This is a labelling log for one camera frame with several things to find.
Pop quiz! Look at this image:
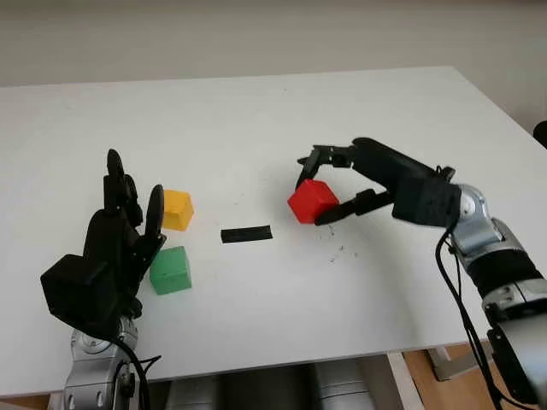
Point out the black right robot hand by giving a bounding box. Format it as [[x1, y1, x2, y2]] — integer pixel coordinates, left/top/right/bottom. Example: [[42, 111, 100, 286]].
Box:
[[294, 137, 433, 226]]

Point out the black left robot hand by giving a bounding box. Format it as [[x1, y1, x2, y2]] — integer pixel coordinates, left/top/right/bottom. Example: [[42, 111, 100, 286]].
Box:
[[80, 148, 168, 318]]

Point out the green wooden block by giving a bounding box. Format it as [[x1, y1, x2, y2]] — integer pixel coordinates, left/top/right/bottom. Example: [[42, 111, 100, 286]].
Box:
[[149, 246, 192, 296]]

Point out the yellow wooden block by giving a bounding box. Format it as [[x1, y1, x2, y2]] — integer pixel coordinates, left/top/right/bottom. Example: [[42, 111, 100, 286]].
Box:
[[161, 189, 196, 231]]

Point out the red wooden block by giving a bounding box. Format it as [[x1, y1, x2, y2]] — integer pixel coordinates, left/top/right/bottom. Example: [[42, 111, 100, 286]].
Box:
[[286, 179, 341, 226]]

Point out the black tape strip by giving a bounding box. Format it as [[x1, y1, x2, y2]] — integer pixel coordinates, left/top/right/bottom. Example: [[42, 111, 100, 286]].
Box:
[[221, 225, 274, 245]]

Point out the grey robot left thigh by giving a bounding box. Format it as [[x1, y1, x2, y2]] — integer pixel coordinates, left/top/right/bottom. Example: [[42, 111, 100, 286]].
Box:
[[164, 371, 220, 410]]

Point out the grey robot thigh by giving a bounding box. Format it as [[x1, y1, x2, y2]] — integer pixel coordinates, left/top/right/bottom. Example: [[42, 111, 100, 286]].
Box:
[[164, 371, 220, 410], [314, 360, 373, 410]]

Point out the white table leg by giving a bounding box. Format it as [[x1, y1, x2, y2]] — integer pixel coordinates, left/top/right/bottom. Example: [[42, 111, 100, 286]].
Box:
[[386, 352, 424, 410]]

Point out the grey robot right thigh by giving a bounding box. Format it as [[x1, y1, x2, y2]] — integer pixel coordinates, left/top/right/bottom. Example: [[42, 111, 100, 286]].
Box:
[[314, 360, 373, 410]]

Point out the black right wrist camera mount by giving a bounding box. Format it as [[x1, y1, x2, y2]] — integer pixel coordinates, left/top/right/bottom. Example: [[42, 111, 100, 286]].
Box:
[[391, 173, 463, 228]]

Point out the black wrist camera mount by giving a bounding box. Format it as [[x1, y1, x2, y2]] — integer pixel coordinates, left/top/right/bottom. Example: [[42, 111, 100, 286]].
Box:
[[391, 173, 463, 228], [40, 254, 129, 341]]

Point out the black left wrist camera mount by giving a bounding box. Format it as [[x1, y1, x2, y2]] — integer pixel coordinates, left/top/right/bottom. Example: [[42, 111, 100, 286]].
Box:
[[40, 254, 129, 341]]

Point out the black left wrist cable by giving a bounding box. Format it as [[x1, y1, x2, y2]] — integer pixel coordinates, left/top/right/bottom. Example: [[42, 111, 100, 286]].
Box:
[[113, 336, 162, 410]]

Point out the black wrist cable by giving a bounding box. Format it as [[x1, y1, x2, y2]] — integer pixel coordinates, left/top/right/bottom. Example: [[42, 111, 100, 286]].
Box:
[[113, 336, 162, 410], [434, 164, 506, 410]]

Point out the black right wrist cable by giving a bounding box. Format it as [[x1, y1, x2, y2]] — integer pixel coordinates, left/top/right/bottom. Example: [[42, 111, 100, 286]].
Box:
[[434, 164, 506, 410]]

